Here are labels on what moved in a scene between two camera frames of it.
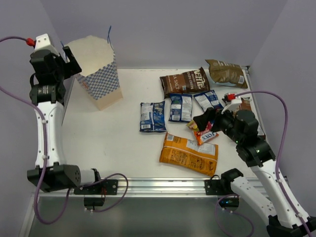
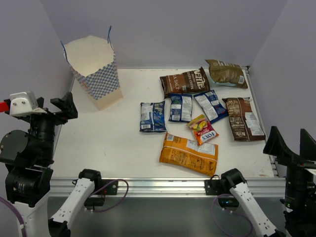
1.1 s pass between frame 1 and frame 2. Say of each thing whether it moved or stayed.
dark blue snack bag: stayed
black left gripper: moved
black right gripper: moved
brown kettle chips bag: stayed
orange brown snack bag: stayed
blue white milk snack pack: stayed
